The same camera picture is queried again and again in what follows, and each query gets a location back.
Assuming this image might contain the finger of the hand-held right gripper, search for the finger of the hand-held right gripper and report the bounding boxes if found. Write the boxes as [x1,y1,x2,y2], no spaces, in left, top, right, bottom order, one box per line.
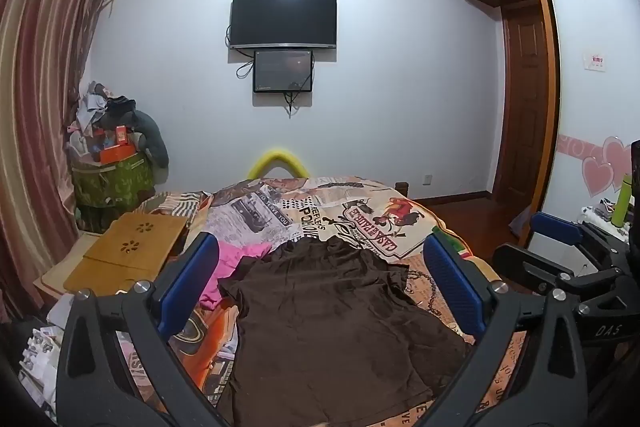
[530,213,626,279]
[492,244,621,299]

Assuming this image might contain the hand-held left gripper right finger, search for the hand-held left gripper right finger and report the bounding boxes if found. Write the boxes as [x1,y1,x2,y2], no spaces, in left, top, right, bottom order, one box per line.
[414,231,590,427]

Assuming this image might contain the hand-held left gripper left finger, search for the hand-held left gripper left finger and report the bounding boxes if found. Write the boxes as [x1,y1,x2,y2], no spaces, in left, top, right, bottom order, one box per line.
[55,231,232,427]

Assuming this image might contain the brown shirt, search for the brown shirt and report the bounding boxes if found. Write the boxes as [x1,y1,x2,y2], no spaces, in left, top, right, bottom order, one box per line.
[217,238,476,427]

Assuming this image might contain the pile of clothes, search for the pile of clothes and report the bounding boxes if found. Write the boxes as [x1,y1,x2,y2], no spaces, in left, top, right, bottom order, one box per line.
[67,82,137,158]

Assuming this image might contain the pink garment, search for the pink garment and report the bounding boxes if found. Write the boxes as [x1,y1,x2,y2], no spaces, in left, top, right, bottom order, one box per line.
[199,241,273,310]

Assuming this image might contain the green bottle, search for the green bottle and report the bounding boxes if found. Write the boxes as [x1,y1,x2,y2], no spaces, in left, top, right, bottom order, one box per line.
[612,174,633,228]

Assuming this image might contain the wooden lap desk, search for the wooden lap desk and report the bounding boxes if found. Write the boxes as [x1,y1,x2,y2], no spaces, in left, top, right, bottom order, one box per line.
[62,212,188,295]

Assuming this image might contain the green patterned bag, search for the green patterned bag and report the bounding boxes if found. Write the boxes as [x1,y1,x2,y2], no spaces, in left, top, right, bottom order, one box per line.
[71,154,156,224]

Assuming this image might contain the brown wooden door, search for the brown wooden door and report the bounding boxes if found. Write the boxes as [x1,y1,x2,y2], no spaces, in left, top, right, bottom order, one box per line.
[495,2,551,204]

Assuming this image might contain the white wardrobe sliding door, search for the white wardrobe sliding door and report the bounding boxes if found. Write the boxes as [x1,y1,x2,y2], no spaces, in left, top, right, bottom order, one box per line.
[530,0,640,233]

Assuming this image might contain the beige bedside table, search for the beige bedside table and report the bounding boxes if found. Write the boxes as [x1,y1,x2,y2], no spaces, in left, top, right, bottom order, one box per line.
[32,232,101,304]

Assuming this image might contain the grey garment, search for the grey garment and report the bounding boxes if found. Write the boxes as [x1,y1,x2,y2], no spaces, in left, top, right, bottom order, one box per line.
[131,109,170,182]

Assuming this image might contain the printed blanket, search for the printed blanket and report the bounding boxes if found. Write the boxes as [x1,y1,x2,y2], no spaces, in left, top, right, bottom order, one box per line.
[115,177,531,427]

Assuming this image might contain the yellow foam tube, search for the yellow foam tube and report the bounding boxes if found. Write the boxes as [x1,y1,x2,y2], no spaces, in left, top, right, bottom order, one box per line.
[248,148,299,180]

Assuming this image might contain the orange box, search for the orange box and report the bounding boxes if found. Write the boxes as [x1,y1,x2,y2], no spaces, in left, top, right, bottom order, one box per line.
[99,142,137,165]

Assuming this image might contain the pile of papers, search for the pile of papers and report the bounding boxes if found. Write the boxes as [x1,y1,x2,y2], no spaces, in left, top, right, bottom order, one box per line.
[17,297,71,423]

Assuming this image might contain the small black monitor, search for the small black monitor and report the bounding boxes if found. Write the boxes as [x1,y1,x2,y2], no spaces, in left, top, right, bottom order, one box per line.
[253,50,315,94]

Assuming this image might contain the striped curtain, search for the striped curtain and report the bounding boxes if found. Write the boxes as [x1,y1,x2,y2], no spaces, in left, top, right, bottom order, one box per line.
[0,0,118,323]

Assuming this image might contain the black wall television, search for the black wall television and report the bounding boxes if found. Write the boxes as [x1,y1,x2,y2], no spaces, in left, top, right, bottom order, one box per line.
[230,0,337,50]

